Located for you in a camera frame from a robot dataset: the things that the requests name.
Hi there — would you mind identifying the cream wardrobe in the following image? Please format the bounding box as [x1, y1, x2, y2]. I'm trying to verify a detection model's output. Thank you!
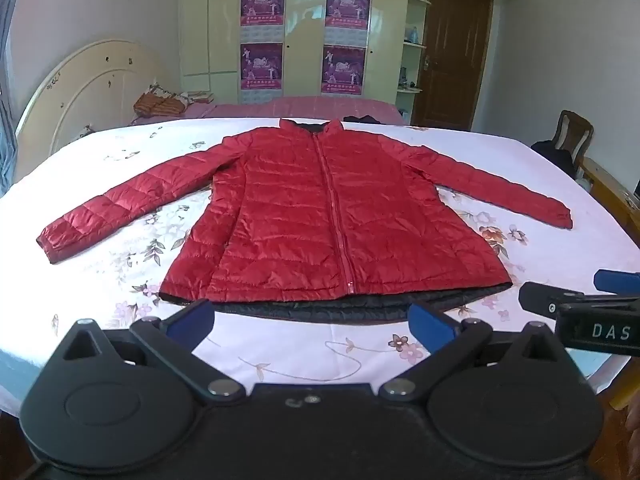
[178, 0, 417, 107]

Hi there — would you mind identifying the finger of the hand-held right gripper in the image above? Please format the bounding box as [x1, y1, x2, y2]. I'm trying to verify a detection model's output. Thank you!
[518, 282, 587, 318]
[593, 269, 640, 295]

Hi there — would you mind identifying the cream corner shelf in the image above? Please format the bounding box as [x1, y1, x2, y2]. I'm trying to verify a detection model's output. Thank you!
[397, 0, 434, 122]

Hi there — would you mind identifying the brown wooden door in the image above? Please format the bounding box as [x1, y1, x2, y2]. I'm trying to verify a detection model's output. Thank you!
[411, 0, 495, 132]

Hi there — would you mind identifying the wooden chair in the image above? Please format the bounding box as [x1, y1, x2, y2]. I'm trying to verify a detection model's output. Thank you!
[552, 109, 595, 162]

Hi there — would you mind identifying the wooden side table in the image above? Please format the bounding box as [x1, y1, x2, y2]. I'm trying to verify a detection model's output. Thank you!
[577, 156, 640, 222]

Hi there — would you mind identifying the pink bedspread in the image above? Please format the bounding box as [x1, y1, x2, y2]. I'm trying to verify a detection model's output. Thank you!
[130, 95, 406, 126]

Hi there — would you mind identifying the white floral bed sheet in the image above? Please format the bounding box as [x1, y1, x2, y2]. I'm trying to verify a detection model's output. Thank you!
[0, 117, 640, 397]

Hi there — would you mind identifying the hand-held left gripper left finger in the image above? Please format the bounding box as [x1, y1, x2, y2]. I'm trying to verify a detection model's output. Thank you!
[48, 299, 246, 406]

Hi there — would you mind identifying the blue window curtain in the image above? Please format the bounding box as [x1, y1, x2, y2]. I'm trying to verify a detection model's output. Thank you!
[0, 0, 27, 187]

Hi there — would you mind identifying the cream curved headboard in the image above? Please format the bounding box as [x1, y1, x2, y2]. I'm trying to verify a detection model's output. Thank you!
[13, 38, 174, 162]

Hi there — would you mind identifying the black bag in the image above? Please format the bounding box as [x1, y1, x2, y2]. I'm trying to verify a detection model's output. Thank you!
[530, 139, 577, 179]

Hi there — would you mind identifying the small patterned pillow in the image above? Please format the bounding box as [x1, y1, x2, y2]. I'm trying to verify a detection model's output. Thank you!
[179, 90, 217, 107]

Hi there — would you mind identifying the purple wall poster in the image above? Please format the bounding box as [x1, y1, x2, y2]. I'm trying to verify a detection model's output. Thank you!
[322, 45, 366, 95]
[240, 43, 284, 90]
[240, 0, 286, 27]
[325, 0, 372, 29]

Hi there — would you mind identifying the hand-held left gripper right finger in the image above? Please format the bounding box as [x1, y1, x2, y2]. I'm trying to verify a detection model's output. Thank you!
[379, 302, 568, 403]

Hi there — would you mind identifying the red down jacket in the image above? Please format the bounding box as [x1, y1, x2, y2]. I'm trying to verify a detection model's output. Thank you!
[36, 118, 575, 326]

